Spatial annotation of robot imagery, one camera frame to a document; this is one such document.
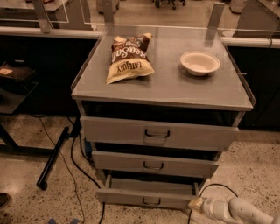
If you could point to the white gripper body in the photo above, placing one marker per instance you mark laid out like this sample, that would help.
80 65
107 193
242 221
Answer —
210 207

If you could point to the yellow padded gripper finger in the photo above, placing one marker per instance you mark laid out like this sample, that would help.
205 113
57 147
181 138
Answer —
197 204

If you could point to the grey bottom drawer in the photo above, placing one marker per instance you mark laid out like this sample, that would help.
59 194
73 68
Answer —
173 194

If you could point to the grey drawer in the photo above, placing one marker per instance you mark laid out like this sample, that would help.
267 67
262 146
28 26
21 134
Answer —
161 134
173 194
174 166

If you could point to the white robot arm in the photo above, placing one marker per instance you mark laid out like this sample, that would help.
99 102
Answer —
236 211

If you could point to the grey top drawer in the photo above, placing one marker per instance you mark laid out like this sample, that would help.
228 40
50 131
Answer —
161 134

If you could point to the grey middle drawer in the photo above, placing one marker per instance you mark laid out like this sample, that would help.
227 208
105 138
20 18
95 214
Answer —
174 166

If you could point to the grey metal drawer cabinet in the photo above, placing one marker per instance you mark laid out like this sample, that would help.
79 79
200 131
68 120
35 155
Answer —
169 95

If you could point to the white paper bowl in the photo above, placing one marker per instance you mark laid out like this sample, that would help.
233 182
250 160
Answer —
199 63

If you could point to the black table leg with wheel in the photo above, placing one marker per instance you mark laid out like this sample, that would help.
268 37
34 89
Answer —
42 180

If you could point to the brown yellow chip bag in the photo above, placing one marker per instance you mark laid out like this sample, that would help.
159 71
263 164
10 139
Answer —
129 59

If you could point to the dark shoe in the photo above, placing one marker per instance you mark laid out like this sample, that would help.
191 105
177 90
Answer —
4 199

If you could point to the dark side table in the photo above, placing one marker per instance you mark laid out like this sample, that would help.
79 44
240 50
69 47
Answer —
9 104

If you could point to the white horizontal rail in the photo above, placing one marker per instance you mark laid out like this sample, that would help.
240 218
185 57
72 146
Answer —
82 34

